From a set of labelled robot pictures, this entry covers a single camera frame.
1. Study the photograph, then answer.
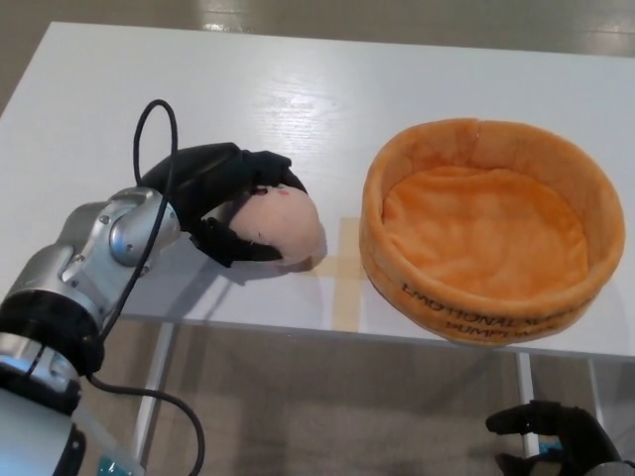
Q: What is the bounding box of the white straight table leg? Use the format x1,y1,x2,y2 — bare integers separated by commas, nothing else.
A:
587,359,609,422
515,352,540,460

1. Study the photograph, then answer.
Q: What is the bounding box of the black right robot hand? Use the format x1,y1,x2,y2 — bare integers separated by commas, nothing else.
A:
484,400,621,476

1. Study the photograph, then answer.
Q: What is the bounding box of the short beige tape strip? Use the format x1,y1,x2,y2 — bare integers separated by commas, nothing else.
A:
310,256,369,280

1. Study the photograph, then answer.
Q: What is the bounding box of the white slanted table leg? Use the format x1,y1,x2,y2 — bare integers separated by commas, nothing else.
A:
133,324,175,467

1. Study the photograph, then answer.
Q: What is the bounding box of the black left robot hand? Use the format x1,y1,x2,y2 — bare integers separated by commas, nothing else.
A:
141,142,307,269

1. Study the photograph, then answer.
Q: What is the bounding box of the pink round plush toy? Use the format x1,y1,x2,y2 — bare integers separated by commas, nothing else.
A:
230,185,328,273

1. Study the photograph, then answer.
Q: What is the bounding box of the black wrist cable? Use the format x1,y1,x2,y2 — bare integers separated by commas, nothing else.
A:
86,98,205,476

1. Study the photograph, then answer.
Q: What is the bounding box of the orange plush round plate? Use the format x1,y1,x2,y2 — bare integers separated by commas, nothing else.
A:
360,116,625,350

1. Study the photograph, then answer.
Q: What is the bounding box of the light blue metal bar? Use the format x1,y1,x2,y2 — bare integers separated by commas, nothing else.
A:
76,404,146,475

